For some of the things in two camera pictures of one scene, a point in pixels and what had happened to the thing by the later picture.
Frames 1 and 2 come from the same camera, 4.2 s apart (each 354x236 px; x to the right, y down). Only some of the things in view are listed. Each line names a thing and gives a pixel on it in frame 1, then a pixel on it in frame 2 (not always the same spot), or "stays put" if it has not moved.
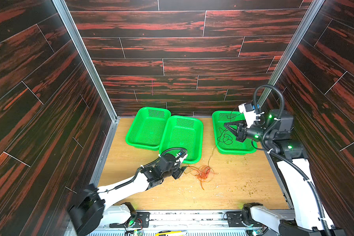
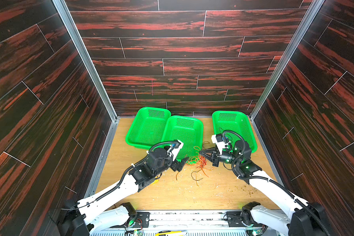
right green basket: [225, 138] stays put
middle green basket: [184, 132] stays put
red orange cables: [203, 173] -> [199, 162]
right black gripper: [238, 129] -> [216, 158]
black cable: [223, 134] -> [195, 171]
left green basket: [145, 130] stays put
